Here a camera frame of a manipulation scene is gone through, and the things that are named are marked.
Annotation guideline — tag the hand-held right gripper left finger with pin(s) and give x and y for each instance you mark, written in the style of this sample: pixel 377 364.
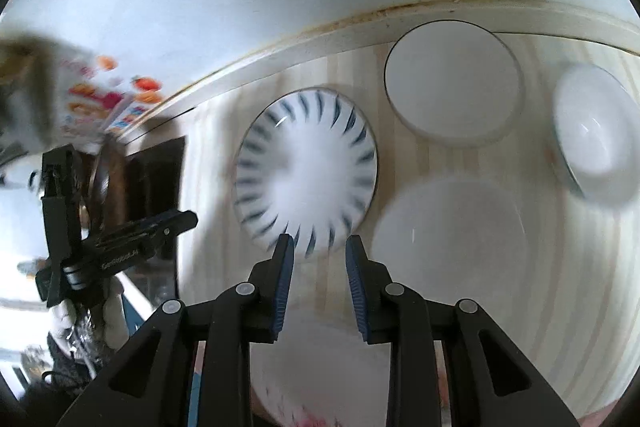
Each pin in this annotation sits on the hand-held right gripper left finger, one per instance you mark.
pixel 281 287

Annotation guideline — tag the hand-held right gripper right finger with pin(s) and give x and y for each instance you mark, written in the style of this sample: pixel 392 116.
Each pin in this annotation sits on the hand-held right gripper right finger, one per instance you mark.
pixel 357 287

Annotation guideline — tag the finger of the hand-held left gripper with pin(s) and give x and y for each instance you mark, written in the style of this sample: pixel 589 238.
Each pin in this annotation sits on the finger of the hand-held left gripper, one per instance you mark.
pixel 150 229

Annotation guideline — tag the plain white plate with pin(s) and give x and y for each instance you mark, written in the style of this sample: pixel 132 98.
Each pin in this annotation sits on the plain white plate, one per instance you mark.
pixel 450 252

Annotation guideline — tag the blue leaf pattern plate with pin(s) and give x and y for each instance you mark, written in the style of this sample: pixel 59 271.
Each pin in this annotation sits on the blue leaf pattern plate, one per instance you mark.
pixel 305 172

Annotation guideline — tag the white bowl with dark rim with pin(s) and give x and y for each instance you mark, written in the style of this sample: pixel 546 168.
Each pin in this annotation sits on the white bowl with dark rim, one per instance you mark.
pixel 452 82
pixel 595 132

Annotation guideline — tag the person's left hand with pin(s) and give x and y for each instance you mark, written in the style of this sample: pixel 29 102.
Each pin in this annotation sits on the person's left hand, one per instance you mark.
pixel 114 314

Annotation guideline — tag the black cooktop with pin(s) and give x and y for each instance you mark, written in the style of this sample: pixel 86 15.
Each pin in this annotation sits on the black cooktop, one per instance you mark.
pixel 155 177

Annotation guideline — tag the colourful wall sticker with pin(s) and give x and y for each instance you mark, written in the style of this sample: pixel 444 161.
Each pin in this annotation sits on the colourful wall sticker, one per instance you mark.
pixel 100 99

